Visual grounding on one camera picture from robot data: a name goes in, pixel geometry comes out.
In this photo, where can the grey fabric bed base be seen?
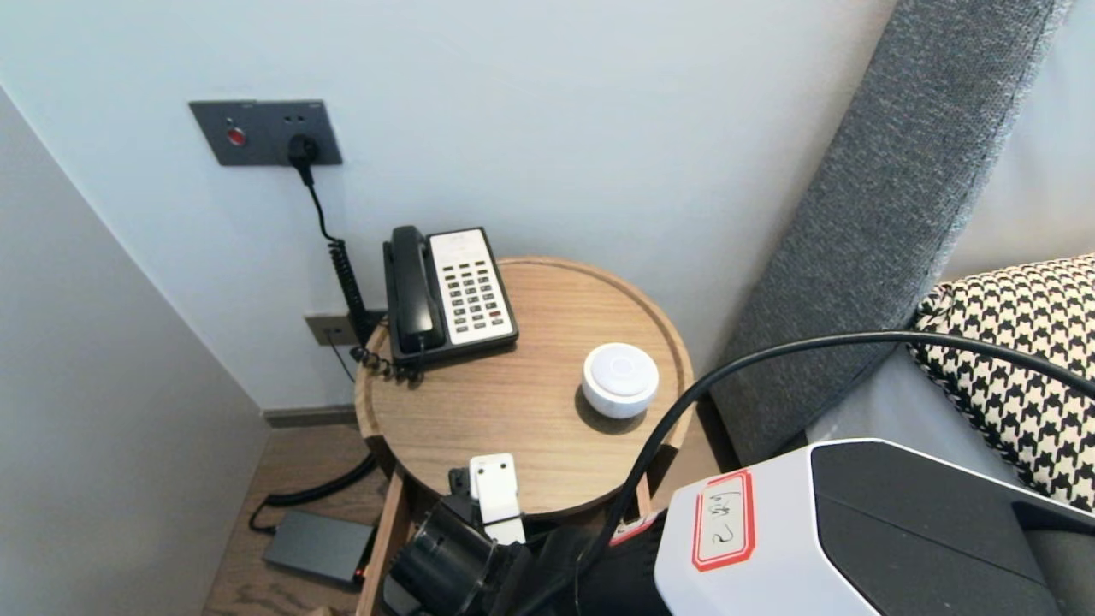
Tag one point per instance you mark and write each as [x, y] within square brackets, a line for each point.
[783, 453]

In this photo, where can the black white houndstooth pillow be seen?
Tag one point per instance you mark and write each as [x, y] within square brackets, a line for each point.
[1018, 402]

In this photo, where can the red bordered handwritten label sticker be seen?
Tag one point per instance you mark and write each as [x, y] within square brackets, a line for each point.
[723, 522]

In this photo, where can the black power plug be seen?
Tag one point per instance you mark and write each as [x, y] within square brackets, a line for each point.
[303, 152]

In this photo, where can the grey power adapter box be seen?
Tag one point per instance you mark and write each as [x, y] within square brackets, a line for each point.
[316, 547]

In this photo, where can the grey wall socket panel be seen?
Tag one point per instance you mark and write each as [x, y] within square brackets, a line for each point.
[299, 118]

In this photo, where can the small red bordered label sticker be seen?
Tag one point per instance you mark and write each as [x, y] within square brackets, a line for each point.
[637, 528]

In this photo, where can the grey switch panel red button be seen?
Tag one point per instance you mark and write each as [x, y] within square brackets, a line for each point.
[224, 135]

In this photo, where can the black telephone handset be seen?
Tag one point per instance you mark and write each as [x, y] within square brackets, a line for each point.
[412, 291]

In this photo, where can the small bronze wall outlet plate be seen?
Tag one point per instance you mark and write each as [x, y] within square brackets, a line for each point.
[323, 329]

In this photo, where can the black telephone base white keypad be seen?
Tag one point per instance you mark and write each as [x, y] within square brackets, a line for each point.
[470, 291]

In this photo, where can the white round smart speaker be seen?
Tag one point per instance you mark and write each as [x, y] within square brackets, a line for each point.
[620, 381]

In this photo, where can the wooden table drawer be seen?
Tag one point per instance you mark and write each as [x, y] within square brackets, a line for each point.
[381, 547]

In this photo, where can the grey fabric headboard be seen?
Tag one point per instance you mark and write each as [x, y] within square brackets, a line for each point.
[855, 214]

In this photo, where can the round wooden side table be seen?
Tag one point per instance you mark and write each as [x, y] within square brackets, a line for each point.
[513, 402]

